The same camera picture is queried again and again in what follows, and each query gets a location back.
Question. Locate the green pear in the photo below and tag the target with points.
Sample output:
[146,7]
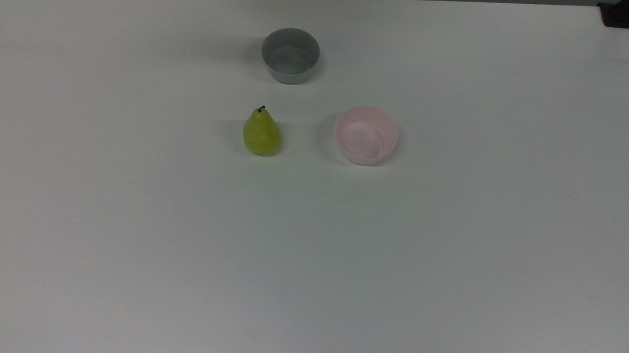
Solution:
[262,135]

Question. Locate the pink plastic bowl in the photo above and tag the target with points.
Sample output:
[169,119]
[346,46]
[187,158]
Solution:
[366,136]

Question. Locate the grey plastic bowl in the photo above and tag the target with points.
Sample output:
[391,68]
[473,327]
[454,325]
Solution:
[290,55]

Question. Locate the black table clamp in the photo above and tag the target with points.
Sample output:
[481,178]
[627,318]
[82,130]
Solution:
[619,15]

